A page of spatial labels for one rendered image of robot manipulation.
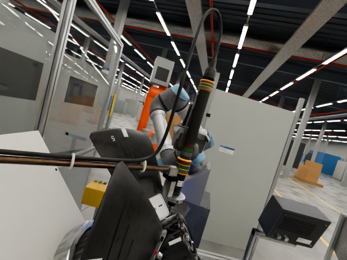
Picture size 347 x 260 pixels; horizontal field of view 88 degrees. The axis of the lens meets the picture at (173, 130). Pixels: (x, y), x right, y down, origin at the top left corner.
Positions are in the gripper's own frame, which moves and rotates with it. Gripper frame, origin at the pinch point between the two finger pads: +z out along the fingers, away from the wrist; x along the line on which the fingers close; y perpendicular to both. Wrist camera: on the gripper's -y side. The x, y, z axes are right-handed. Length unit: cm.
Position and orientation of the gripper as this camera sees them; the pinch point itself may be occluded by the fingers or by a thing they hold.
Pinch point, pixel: (192, 133)
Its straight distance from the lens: 51.3
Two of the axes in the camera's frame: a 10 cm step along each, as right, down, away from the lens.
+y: -2.8, 9.6, 0.7
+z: 0.2, 0.8, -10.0
